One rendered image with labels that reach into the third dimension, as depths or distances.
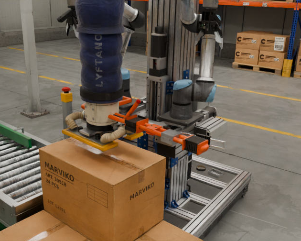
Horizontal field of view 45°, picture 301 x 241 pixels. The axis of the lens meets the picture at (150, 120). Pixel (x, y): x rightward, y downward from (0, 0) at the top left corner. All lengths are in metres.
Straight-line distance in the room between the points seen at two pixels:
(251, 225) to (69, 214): 1.63
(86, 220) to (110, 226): 0.19
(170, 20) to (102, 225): 1.34
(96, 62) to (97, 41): 0.10
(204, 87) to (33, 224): 1.27
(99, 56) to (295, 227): 2.23
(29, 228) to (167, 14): 1.54
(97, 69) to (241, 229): 1.90
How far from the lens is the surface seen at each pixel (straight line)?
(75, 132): 1.95
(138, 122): 1.70
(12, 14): 12.66
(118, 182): 1.72
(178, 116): 2.26
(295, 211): 3.50
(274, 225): 3.24
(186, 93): 2.22
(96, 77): 1.78
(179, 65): 2.45
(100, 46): 1.74
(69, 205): 2.06
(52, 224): 2.17
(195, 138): 1.55
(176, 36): 2.41
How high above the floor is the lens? 1.80
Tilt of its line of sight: 20 degrees down
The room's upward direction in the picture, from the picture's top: 2 degrees clockwise
